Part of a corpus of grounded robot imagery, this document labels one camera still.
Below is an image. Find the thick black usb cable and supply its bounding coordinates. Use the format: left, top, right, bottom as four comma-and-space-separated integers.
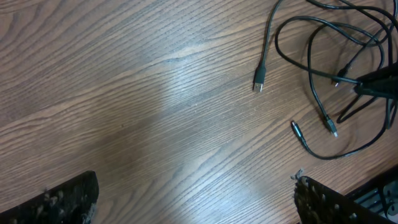
252, 0, 398, 138

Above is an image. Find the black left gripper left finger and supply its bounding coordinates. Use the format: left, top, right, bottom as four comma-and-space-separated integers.
1, 170, 99, 224

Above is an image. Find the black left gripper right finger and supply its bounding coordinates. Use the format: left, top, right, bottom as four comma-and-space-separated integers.
292, 170, 394, 224

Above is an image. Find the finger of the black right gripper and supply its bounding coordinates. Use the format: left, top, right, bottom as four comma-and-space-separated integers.
354, 62, 398, 100

